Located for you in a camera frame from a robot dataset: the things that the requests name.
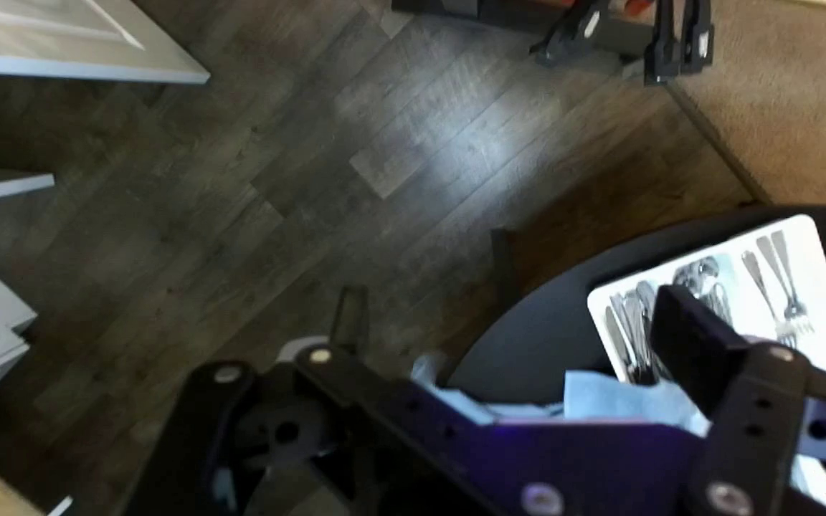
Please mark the black round table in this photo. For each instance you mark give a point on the black round table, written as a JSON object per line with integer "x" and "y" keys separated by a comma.
{"x": 549, "y": 330}

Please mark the white panelled door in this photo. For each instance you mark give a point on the white panelled door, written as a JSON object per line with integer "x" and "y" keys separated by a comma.
{"x": 62, "y": 36}

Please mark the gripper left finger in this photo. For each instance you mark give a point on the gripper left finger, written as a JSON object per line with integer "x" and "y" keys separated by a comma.
{"x": 399, "y": 408}

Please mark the heap of spoons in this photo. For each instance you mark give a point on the heap of spoons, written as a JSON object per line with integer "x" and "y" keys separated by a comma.
{"x": 707, "y": 279}

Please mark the white cutlery tray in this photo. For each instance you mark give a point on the white cutlery tray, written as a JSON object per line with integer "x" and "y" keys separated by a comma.
{"x": 825, "y": 287}

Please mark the heap of knives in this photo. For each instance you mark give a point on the heap of knives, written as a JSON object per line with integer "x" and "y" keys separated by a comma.
{"x": 628, "y": 330}

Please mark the light blue paper towel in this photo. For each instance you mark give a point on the light blue paper towel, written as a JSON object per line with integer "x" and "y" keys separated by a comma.
{"x": 614, "y": 398}

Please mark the black clamp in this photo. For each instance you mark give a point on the black clamp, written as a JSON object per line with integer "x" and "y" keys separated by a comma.
{"x": 574, "y": 32}
{"x": 664, "y": 50}
{"x": 698, "y": 39}

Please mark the silver fork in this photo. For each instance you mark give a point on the silver fork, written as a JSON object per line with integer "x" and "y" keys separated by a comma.
{"x": 764, "y": 294}
{"x": 786, "y": 279}

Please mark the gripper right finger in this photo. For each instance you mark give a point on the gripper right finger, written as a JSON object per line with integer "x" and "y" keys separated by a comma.
{"x": 750, "y": 416}

